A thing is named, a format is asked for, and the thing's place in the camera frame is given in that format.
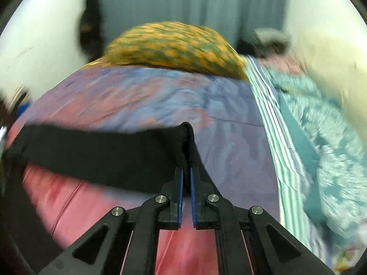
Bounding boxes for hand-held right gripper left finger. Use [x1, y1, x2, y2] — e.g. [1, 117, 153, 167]
[39, 167, 184, 275]

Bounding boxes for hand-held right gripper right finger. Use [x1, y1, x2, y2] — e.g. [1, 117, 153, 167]
[190, 167, 336, 275]

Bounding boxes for black pants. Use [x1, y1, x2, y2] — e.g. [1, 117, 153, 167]
[3, 122, 227, 204]

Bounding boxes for pink and purple bed sheet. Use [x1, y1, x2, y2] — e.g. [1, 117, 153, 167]
[6, 64, 283, 275]

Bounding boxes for green striped cloth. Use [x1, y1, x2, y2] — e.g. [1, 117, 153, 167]
[245, 56, 327, 260]

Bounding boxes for teal floral blanket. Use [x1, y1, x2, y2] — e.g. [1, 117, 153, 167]
[265, 59, 367, 253]

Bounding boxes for hanging black garment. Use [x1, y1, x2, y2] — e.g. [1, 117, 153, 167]
[78, 0, 104, 63]

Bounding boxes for orange and green patterned pillow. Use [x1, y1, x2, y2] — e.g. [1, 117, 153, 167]
[82, 21, 250, 81]

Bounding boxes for grey and pink cloth pile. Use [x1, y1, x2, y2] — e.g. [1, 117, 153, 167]
[238, 27, 304, 66]

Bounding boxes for grey curtain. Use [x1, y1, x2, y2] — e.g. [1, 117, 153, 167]
[99, 0, 290, 56]

